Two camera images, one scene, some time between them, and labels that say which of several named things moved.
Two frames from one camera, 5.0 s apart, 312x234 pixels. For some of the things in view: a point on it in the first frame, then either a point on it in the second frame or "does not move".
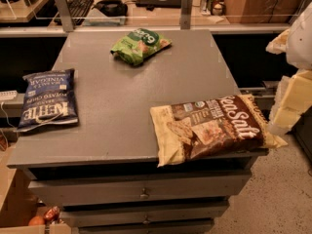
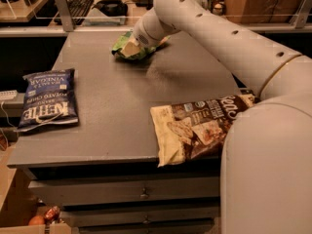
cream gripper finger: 280,44 to 131,48
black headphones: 111,7 does not move
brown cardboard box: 265,3 does not move
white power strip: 8,95 does not move
